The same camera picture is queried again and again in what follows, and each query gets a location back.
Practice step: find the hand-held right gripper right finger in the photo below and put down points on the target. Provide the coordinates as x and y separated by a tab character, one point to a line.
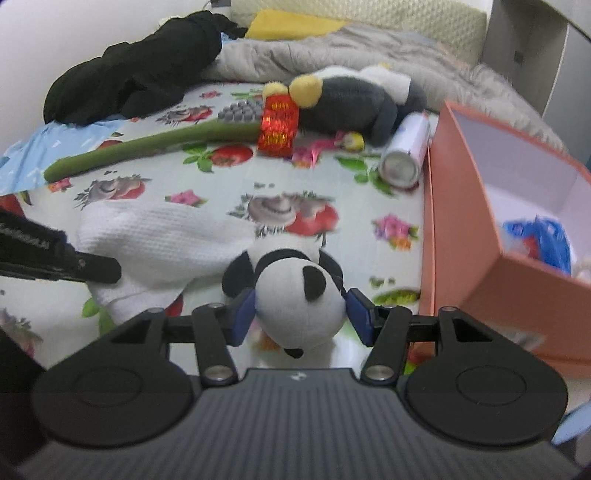
360	316

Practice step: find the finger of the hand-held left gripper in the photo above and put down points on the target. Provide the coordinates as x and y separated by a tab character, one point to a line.
99	270

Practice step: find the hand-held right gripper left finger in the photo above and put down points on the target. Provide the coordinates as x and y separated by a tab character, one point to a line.
242	314

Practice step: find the panda plush toy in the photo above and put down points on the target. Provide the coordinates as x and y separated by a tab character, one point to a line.
286	300

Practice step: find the white knit cloth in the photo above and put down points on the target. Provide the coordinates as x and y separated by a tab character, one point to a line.
157	244

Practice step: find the orange cardboard box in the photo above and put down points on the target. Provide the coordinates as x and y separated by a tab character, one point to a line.
461	221

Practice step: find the blue plastic bag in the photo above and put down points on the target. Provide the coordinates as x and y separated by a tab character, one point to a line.
549	240

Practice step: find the light blue plastic sheet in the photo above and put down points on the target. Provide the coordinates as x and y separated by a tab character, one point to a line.
27	157

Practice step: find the green massage hammer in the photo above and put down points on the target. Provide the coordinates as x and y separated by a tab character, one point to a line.
138	147

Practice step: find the floral bed sheet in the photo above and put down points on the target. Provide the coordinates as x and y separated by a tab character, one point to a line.
221	184

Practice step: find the pink foil wrapper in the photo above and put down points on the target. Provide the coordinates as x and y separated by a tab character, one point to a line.
314	152

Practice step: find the small yellow wrapped candy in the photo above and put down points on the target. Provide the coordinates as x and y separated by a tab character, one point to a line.
353	141

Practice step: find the white spray can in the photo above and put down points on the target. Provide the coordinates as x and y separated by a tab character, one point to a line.
406	147

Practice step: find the red foil packet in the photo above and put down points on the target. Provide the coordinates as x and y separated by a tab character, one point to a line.
277	124

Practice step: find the black clothing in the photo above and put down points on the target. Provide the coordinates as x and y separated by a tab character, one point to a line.
129	69

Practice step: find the grey penguin plush toy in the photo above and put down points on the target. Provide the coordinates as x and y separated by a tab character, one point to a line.
355	101

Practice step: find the grey quilt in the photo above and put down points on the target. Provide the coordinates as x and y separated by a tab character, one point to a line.
300	55

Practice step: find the yellow cloth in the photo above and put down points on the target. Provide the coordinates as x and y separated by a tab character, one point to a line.
286	25

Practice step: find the beige textured pillow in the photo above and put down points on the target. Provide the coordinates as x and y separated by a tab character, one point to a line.
415	23

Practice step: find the grey wardrobe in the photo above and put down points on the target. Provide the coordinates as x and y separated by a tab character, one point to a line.
531	46

